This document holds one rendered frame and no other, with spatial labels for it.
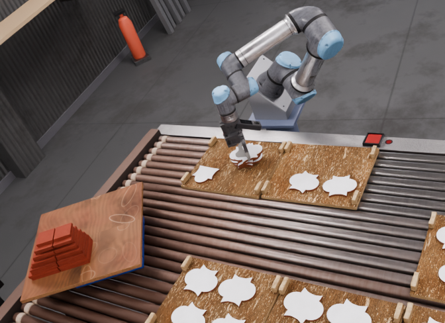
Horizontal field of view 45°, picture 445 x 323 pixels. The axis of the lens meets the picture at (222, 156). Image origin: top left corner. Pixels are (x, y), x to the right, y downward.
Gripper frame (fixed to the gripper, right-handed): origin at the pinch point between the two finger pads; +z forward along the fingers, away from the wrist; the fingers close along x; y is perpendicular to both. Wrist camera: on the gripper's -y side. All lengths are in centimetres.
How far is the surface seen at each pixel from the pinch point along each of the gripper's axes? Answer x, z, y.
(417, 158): 31, 9, -64
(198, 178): -1.5, 5.4, 25.5
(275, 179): 15.9, 6.5, -7.6
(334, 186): 33.6, 5.4, -28.4
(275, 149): -4.2, 6.5, -12.5
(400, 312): 97, 5, -29
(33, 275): 38, -7, 96
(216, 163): -9.3, 6.5, 15.6
